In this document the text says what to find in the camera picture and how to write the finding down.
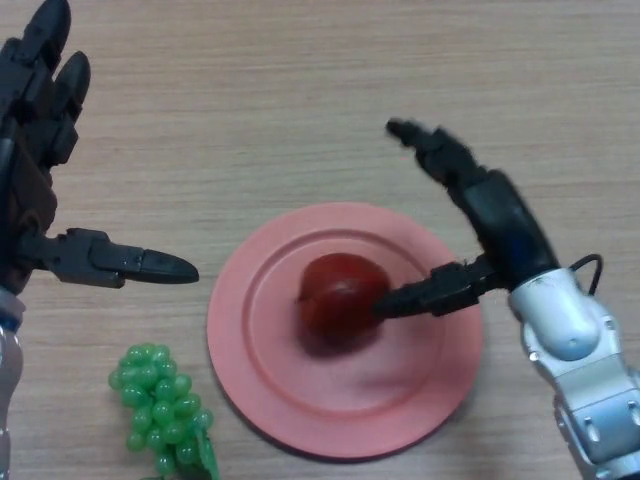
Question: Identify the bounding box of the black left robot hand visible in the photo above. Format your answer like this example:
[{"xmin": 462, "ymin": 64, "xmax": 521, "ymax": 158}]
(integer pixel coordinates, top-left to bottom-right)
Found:
[{"xmin": 0, "ymin": 0, "xmax": 201, "ymax": 302}]

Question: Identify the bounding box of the pink round plate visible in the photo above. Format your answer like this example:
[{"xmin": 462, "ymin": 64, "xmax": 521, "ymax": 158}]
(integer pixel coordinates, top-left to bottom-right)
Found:
[{"xmin": 206, "ymin": 201, "xmax": 485, "ymax": 460}]

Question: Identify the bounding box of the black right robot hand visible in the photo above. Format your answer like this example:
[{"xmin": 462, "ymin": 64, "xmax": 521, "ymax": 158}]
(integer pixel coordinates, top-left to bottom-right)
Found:
[{"xmin": 371, "ymin": 118, "xmax": 562, "ymax": 322}]

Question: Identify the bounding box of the red apple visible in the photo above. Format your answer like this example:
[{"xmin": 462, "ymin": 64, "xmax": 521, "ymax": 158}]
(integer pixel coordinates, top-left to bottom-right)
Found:
[{"xmin": 297, "ymin": 252, "xmax": 394, "ymax": 352}]

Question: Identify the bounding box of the green grape bunch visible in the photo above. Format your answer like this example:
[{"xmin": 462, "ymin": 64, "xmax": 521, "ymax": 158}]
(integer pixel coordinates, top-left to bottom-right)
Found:
[{"xmin": 108, "ymin": 342, "xmax": 222, "ymax": 480}]

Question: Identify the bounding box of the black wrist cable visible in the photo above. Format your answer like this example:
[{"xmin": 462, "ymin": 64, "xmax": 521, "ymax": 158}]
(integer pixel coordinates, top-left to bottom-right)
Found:
[{"xmin": 566, "ymin": 253, "xmax": 604, "ymax": 297}]

